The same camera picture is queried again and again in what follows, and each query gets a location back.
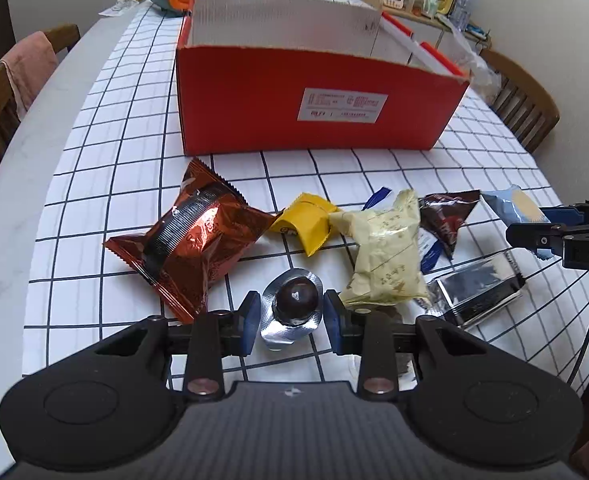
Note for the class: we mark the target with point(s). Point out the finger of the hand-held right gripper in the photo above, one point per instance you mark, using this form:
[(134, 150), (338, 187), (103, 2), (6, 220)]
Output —
[(562, 215), (539, 236)]

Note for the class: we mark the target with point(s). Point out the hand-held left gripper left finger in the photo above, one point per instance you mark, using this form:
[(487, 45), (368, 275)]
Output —
[(251, 321)]

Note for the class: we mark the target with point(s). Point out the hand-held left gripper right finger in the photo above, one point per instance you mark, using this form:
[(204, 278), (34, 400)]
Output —
[(332, 318)]

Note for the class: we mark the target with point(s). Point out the light blue snack packet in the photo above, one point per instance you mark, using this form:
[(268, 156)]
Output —
[(517, 207)]

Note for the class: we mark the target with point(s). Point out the foil-wrapped chocolate ball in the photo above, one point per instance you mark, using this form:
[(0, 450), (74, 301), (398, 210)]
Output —
[(294, 301)]

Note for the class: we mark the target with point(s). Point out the silver foil snack packet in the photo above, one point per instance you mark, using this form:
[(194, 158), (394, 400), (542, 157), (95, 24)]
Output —
[(479, 290)]

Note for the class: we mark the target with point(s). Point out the pale yellow snack packet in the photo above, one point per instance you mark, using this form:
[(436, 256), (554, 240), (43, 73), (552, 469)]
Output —
[(384, 255)]

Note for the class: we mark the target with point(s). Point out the dark brown triangular snack packet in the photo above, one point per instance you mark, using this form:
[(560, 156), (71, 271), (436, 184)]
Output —
[(444, 217)]

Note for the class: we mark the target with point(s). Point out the copper foil snack packet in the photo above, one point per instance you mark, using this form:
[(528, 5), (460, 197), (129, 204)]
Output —
[(189, 240)]

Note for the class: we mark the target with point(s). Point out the blue and white snack packet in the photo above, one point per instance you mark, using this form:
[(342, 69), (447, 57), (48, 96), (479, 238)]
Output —
[(428, 250)]

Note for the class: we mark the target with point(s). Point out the red cardboard box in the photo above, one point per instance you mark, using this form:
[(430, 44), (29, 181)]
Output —
[(254, 105)]

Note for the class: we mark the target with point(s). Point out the clear plastic bag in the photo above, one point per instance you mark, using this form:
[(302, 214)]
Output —
[(479, 70)]

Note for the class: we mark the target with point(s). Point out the plastic water bottle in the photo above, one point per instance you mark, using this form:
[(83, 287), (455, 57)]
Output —
[(463, 5)]

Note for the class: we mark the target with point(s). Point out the white grid tablecloth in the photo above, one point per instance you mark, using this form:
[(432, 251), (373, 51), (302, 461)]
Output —
[(124, 125)]

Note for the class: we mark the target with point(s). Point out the pink cloth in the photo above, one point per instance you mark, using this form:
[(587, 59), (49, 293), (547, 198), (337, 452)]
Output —
[(29, 70)]

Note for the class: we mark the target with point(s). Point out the white paper wrapper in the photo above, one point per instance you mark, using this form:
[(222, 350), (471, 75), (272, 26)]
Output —
[(124, 6)]

